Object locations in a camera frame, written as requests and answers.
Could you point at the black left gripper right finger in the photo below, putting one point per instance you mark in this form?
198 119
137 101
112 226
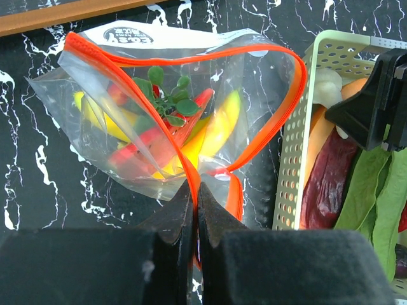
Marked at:
246 266

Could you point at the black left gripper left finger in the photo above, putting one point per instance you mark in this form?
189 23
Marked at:
146 264

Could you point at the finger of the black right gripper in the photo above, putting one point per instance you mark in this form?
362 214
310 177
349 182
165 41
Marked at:
377 113

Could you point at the pale green perforated basket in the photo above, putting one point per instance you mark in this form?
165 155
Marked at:
352 56

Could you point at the red watermelon slice toy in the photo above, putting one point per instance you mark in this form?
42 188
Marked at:
157 143

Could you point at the yellow toy banana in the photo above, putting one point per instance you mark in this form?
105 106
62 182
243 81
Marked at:
106 124
206 141

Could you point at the cherry tomato sprig toy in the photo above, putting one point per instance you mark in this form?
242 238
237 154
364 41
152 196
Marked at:
165 101

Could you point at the white toy mushroom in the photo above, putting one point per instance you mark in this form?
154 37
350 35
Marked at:
327 87

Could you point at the dark red toy sweet potato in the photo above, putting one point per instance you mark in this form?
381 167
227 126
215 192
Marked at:
324 192

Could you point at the green toy leaf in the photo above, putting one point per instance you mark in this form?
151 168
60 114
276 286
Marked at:
374 202

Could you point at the red toy chili pepper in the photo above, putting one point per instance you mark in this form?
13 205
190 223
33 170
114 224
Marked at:
403 220

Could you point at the wooden shelf rack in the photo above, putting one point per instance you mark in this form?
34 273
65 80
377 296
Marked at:
60 14

